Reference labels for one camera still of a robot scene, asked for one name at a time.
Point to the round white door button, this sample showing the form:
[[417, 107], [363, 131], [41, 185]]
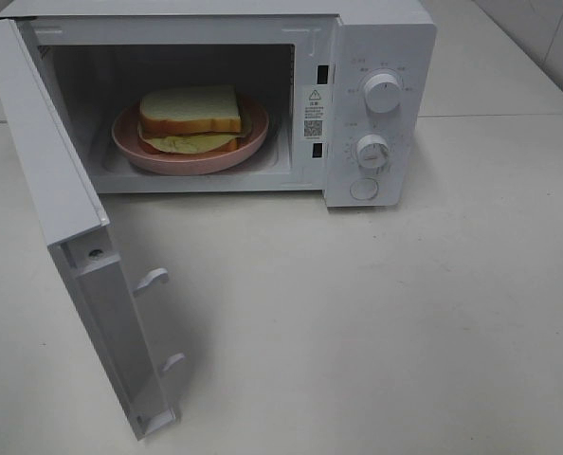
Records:
[[364, 189]]

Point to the sandwich with cheese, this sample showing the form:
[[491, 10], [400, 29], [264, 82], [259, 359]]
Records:
[[192, 120]]

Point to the pink plate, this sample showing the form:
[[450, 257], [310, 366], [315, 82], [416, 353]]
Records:
[[125, 135]]

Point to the white microwave door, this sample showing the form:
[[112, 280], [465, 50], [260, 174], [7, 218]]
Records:
[[77, 229]]

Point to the lower white microwave knob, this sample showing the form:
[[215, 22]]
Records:
[[372, 152]]

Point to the white microwave knob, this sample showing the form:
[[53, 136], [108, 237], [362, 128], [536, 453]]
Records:
[[372, 152], [382, 91]]

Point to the upper white microwave knob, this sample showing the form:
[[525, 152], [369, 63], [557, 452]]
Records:
[[382, 91]]

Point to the white microwave oven body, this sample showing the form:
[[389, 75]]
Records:
[[303, 61]]

